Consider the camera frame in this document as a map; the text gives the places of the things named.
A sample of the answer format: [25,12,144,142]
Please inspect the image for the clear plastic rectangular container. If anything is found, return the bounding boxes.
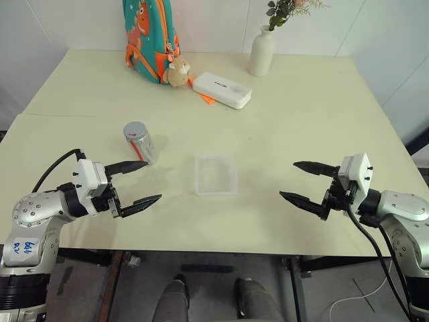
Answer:
[194,152,240,197]

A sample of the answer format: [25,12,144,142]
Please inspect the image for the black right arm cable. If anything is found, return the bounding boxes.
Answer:
[346,197,414,320]

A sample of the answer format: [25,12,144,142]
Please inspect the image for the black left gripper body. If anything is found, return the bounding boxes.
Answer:
[88,166,123,220]

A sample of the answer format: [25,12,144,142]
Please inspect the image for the white floor cable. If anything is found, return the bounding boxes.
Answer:
[329,258,393,322]

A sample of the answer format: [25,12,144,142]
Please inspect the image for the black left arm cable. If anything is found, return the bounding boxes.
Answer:
[31,148,85,194]

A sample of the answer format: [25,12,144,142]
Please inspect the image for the white rectangular case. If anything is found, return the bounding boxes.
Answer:
[192,71,253,110]

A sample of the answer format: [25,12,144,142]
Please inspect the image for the black metal side frame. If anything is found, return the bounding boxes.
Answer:
[403,126,429,168]

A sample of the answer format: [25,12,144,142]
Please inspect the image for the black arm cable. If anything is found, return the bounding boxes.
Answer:
[31,148,85,194]
[346,197,414,320]

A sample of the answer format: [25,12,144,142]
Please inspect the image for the beige plush hamster keychain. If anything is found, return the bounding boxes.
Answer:
[166,55,194,89]

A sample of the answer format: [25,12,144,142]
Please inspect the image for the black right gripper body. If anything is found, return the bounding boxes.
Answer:
[322,174,358,212]

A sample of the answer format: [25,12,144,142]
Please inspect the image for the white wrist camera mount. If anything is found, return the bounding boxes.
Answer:
[337,152,374,215]
[72,158,112,214]

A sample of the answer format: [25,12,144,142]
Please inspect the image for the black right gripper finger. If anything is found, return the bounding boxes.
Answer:
[278,191,331,222]
[292,160,341,178]

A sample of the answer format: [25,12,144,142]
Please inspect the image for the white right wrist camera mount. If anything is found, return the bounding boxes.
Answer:
[337,152,374,215]

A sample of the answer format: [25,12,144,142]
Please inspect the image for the grey rounded leg cover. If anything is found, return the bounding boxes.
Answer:
[233,276,286,322]
[155,273,191,322]

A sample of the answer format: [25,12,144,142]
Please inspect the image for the white ceramic vase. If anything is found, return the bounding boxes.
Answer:
[247,25,278,78]

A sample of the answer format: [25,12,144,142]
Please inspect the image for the black floor tape strip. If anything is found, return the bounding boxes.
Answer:
[180,264,235,274]

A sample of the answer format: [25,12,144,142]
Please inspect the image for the orange paper card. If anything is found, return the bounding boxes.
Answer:
[187,76,217,107]

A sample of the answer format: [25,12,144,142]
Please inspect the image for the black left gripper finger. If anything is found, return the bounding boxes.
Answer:
[105,160,149,176]
[118,193,163,219]

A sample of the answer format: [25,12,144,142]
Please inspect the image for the teal orange dinosaur backpack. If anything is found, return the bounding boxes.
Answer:
[121,0,182,85]

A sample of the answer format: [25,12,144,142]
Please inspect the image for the clear plastic jar grey lid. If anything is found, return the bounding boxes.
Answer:
[124,132,159,166]

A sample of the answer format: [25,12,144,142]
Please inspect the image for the pink flowers green leaves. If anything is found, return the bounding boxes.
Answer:
[265,0,331,33]

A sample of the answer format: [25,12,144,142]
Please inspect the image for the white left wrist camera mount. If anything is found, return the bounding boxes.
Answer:
[72,158,112,214]

